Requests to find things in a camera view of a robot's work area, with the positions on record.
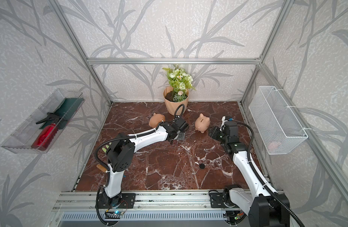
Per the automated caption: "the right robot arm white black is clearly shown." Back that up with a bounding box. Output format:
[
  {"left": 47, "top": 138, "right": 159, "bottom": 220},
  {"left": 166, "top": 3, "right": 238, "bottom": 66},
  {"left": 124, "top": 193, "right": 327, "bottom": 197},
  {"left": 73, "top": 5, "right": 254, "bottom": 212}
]
[{"left": 209, "top": 116, "right": 304, "bottom": 227}]

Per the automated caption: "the blue garden rake tool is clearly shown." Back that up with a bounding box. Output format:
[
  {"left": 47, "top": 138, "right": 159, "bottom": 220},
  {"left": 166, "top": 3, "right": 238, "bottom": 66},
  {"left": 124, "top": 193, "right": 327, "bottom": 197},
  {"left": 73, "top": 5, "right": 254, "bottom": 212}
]
[{"left": 96, "top": 164, "right": 107, "bottom": 173}]

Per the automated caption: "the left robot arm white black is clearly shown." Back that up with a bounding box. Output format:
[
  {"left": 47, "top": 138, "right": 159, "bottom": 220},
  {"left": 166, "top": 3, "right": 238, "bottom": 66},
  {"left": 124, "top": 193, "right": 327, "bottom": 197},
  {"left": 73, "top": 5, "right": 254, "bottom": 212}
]
[{"left": 94, "top": 116, "right": 189, "bottom": 200}]

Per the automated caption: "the clear plastic wall tray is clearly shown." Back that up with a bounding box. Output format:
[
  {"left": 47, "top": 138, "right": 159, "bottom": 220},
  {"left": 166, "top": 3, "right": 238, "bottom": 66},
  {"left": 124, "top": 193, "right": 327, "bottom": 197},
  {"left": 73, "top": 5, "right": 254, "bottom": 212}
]
[{"left": 1, "top": 89, "right": 85, "bottom": 154}]

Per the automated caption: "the beige piggy bank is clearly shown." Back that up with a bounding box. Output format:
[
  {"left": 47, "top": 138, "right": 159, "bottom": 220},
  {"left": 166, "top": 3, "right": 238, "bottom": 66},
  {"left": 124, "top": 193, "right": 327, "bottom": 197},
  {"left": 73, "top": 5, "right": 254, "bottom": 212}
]
[
  {"left": 195, "top": 113, "right": 211, "bottom": 133},
  {"left": 149, "top": 113, "right": 165, "bottom": 128}
]

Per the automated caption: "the white wire basket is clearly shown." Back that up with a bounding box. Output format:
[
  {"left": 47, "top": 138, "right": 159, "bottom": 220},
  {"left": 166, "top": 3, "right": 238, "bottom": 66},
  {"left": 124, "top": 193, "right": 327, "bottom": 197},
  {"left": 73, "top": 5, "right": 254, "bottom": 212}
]
[{"left": 249, "top": 86, "right": 308, "bottom": 155}]

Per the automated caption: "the green white artificial plant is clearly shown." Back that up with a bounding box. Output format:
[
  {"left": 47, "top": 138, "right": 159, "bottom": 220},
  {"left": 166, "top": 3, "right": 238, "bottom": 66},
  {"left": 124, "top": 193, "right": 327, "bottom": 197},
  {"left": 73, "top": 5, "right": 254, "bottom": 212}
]
[{"left": 163, "top": 65, "right": 194, "bottom": 102}]

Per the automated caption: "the pink object in basket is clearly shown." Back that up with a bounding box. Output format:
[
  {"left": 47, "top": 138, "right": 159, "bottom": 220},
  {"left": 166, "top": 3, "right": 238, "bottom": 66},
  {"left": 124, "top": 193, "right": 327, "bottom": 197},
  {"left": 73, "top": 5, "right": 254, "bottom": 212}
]
[{"left": 268, "top": 141, "right": 281, "bottom": 152}]

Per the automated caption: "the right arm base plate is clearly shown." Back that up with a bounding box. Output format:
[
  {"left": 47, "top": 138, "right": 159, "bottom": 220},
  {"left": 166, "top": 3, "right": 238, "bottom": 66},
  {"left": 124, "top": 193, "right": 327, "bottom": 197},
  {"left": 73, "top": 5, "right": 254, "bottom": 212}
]
[{"left": 209, "top": 190, "right": 235, "bottom": 209}]

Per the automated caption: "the green garden fork tool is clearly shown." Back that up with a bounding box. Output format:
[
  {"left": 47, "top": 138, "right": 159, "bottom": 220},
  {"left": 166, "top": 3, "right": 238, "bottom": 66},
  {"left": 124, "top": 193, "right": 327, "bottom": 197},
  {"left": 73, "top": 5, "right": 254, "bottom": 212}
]
[{"left": 102, "top": 143, "right": 111, "bottom": 153}]

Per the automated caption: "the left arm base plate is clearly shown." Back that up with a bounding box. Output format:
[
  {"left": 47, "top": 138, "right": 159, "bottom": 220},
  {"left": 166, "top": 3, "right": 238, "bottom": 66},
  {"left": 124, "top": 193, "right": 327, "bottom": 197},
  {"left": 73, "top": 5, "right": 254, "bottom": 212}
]
[{"left": 95, "top": 192, "right": 136, "bottom": 210}]

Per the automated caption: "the beige flower pot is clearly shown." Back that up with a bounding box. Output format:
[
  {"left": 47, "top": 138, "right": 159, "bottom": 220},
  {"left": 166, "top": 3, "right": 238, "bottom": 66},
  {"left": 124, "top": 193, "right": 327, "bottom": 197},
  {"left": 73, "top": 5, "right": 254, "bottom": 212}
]
[{"left": 163, "top": 86, "right": 189, "bottom": 115}]

